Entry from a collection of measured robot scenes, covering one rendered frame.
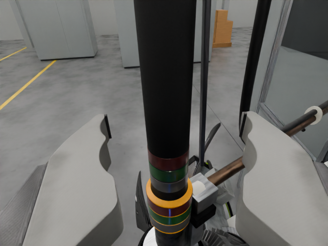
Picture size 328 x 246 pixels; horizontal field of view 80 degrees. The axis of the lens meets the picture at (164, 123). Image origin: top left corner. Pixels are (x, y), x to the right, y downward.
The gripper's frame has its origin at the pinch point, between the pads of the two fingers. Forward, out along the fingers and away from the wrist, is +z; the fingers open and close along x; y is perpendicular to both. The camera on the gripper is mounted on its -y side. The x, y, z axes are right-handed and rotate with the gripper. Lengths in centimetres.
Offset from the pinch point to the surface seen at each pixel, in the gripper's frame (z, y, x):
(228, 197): 33, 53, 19
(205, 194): 2.8, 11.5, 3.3
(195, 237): 2.0, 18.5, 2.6
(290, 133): 13.8, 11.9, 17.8
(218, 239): 16, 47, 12
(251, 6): 1324, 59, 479
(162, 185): 0.1, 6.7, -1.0
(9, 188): 129, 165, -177
